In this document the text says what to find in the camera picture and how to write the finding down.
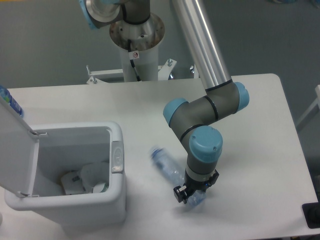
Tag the white trash can lid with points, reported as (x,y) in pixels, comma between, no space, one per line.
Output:
(19,153)

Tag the clear plastic water bottle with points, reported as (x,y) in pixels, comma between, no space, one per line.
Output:
(174,173)

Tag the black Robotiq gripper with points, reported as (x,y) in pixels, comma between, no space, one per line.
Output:
(182,193)

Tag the blue labelled bottle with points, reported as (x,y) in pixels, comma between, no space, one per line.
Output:
(6,95)

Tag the white packaging trash in bin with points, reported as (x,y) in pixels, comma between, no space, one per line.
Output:
(72,183)

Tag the white frame at right edge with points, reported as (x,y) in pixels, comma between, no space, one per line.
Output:
(310,112)

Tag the white pedestal base frame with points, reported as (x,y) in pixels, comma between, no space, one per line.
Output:
(165,72)

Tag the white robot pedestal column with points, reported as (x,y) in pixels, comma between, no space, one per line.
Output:
(138,46)

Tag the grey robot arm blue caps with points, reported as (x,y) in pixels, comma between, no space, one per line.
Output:
(191,122)

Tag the black clamp at table edge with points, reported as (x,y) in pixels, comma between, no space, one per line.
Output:
(311,213)

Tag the white trash can body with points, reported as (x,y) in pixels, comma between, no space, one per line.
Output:
(69,147)

